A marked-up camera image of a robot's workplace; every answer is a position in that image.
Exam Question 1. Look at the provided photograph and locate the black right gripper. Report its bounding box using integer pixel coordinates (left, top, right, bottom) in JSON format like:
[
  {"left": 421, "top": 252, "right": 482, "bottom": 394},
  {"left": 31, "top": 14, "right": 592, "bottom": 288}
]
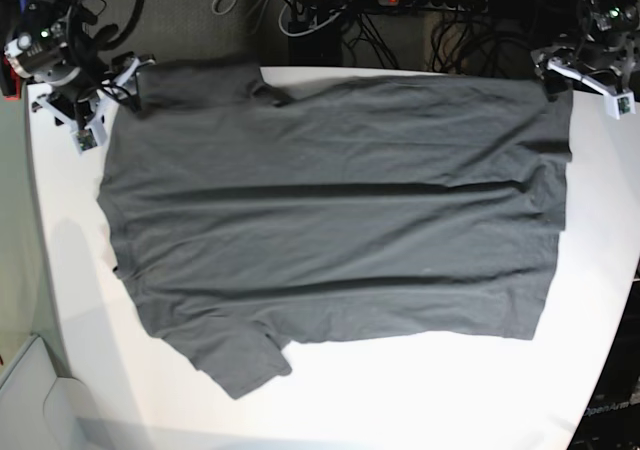
[{"left": 49, "top": 54, "right": 145, "bottom": 125}]

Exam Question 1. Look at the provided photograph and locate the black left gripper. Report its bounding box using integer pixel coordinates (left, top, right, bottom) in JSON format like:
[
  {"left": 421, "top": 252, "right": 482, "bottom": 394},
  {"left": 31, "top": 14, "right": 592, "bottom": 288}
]
[{"left": 532, "top": 34, "right": 638, "bottom": 100}]

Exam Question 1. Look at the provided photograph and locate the dark grey t-shirt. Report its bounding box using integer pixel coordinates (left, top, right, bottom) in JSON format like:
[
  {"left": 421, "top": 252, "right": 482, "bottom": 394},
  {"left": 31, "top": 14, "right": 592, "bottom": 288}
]
[{"left": 97, "top": 61, "right": 573, "bottom": 399}]

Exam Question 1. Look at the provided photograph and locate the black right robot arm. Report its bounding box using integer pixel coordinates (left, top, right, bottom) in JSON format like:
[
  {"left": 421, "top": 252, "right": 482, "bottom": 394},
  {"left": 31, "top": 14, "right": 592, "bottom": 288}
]
[{"left": 1, "top": 0, "right": 145, "bottom": 126}]

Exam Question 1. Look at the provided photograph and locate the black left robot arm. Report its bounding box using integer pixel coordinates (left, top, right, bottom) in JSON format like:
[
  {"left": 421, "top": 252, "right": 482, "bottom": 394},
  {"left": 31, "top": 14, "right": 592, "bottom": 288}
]
[{"left": 530, "top": 0, "right": 639, "bottom": 114}]

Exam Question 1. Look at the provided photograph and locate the red clamp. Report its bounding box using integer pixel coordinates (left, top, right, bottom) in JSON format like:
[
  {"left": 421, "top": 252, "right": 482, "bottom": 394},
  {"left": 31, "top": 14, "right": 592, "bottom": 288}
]
[{"left": 0, "top": 56, "right": 22, "bottom": 101}]

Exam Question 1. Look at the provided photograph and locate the black power strip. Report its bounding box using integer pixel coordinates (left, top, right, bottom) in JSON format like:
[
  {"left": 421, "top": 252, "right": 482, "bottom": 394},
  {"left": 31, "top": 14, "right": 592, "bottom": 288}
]
[{"left": 377, "top": 0, "right": 489, "bottom": 14}]

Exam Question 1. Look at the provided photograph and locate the grey tray corner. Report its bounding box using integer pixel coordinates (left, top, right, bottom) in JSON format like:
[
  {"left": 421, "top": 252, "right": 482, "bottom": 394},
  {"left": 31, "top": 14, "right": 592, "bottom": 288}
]
[{"left": 1, "top": 336, "right": 109, "bottom": 449}]

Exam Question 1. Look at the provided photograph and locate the white cable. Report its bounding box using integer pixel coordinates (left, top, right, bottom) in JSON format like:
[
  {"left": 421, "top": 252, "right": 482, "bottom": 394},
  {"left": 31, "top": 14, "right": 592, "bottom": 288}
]
[{"left": 277, "top": 0, "right": 346, "bottom": 37}]

